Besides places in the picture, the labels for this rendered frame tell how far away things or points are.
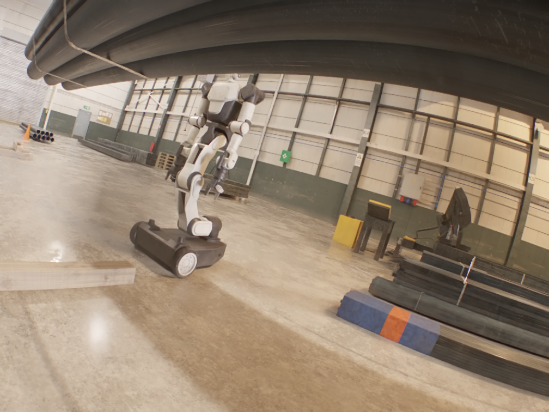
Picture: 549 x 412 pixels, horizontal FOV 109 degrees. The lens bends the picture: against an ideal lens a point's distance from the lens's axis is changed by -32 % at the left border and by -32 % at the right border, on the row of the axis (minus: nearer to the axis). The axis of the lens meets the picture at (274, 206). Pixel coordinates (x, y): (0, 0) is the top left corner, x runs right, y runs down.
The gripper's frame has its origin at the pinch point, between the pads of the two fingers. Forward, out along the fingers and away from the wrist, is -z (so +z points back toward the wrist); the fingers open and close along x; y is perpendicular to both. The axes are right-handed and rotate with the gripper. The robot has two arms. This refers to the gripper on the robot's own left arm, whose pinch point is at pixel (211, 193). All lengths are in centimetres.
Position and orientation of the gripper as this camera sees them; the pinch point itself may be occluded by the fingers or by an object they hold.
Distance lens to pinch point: 193.0
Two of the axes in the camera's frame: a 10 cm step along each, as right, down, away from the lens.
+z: 3.8, -9.2, 1.0
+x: -4.2, -2.7, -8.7
